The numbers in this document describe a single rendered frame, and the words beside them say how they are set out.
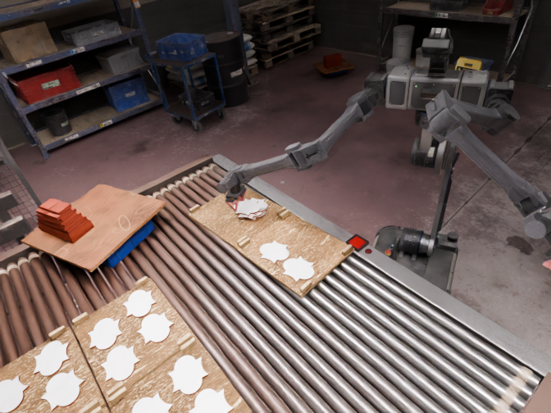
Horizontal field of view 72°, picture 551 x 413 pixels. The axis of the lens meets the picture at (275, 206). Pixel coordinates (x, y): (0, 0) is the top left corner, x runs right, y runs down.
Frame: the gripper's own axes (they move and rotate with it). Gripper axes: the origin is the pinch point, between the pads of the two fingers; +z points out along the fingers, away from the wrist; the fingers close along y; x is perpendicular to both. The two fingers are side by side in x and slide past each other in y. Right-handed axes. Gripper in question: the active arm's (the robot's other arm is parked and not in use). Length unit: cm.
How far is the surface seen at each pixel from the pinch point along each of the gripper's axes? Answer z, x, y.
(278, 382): 6, 49, 78
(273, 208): 5.1, 16.2, -7.0
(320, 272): 5, 51, 29
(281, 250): 4.0, 30.9, 21.4
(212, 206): 5.5, -16.9, -1.1
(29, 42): -22, -349, -192
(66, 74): 20, -333, -207
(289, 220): 4.9, 27.5, -0.3
